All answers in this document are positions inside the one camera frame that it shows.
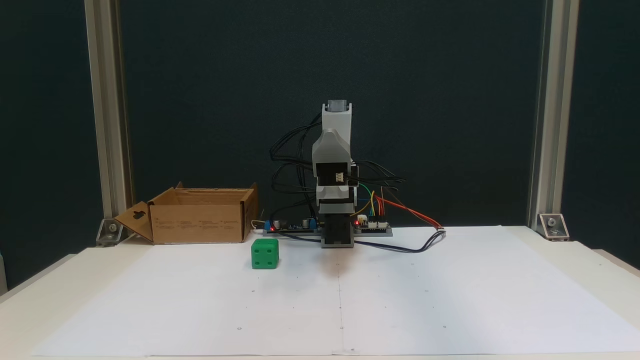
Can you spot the metal corner bracket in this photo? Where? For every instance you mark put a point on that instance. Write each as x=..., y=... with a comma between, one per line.
x=110, y=232
x=554, y=226

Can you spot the aluminium frame post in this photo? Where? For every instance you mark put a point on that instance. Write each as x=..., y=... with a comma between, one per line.
x=105, y=100
x=552, y=100

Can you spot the circuit board with white connectors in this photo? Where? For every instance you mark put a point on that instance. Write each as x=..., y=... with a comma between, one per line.
x=372, y=227

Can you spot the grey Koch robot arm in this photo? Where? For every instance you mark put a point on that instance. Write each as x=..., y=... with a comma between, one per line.
x=336, y=120

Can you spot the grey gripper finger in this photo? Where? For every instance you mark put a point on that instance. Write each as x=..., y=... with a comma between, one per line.
x=331, y=147

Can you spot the blue circuit board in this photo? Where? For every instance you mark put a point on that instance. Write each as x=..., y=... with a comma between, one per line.
x=292, y=227

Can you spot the brown cardboard box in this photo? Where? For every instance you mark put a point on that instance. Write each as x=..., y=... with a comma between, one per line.
x=195, y=220

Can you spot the green die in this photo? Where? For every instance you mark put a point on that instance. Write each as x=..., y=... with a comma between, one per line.
x=264, y=255

